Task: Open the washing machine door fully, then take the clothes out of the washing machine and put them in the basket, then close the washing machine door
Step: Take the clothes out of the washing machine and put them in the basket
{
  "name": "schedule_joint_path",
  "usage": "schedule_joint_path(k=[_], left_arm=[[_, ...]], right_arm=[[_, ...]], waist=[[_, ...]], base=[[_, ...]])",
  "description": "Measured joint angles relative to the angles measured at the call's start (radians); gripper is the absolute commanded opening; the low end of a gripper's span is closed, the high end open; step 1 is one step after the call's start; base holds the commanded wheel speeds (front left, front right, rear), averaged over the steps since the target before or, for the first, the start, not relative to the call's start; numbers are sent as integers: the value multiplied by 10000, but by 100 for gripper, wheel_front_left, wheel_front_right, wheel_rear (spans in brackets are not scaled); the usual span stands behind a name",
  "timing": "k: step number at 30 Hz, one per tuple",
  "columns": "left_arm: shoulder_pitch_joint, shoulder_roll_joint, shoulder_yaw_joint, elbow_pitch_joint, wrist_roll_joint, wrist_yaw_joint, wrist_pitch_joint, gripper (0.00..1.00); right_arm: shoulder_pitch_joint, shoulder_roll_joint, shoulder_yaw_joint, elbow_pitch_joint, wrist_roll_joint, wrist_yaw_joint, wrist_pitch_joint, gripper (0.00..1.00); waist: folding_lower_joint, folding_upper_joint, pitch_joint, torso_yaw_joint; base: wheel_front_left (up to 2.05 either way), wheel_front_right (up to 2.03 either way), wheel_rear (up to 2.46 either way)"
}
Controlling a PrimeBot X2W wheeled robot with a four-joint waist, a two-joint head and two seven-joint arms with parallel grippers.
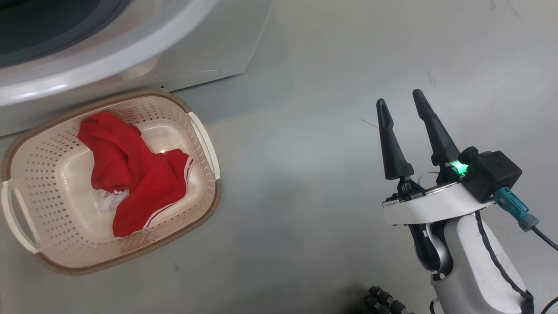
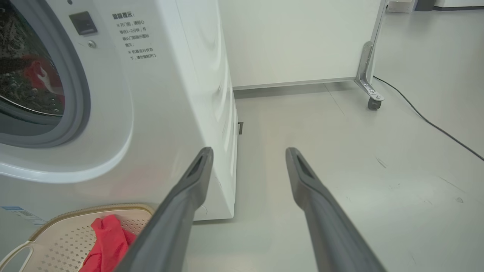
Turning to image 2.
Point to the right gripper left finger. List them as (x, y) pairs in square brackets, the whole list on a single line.
[(177, 219)]

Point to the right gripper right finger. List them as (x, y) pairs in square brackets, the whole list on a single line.
[(329, 226)]

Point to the red cloth garment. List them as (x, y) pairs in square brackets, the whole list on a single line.
[(109, 241)]

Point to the white and red garment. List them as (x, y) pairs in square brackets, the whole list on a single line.
[(41, 79)]

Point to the white front-load washing machine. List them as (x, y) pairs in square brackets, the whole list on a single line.
[(159, 113)]

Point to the cream perforated laundry basket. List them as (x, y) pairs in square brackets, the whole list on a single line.
[(60, 241)]

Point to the blue energy label sticker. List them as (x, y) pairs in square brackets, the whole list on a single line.
[(20, 214)]

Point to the metal panel leg with caster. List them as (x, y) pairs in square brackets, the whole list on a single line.
[(367, 71)]

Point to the white partition panel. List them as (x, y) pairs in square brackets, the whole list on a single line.
[(295, 41)]

